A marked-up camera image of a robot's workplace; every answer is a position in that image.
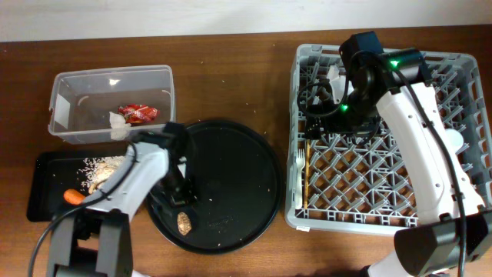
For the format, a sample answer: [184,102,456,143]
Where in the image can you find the brown ginger piece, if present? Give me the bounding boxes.
[177,212,192,236]

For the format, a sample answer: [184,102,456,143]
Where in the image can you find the wooden chopstick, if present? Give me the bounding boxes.
[303,139,311,209]

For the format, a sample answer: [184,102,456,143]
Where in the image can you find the white plastic fork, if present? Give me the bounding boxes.
[294,149,306,209]

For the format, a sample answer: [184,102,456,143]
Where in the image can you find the rice and peanut leftovers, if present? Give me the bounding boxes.
[77,156,125,195]

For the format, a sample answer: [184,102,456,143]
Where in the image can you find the white tissue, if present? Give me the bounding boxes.
[109,112,131,141]

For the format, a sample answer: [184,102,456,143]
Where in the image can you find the red snack wrapper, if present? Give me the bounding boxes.
[118,104,159,124]

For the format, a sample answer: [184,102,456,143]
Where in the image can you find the orange carrot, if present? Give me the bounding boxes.
[63,189,85,205]

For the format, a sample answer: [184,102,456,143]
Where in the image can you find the blue cup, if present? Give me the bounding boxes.
[445,128,464,154]

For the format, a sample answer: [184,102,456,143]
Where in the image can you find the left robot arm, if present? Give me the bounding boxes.
[42,122,197,276]

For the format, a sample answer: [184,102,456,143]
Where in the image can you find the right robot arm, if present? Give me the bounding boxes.
[295,32,491,276]

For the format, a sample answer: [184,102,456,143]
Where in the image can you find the grey dishwasher rack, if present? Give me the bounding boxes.
[285,44,491,235]

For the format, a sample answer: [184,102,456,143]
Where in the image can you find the black round tray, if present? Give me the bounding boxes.
[146,119,284,255]

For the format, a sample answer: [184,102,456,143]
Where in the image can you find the black rectangular tray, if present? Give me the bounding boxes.
[26,149,125,222]

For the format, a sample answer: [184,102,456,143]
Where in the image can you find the clear plastic bin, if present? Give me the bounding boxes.
[48,65,177,145]

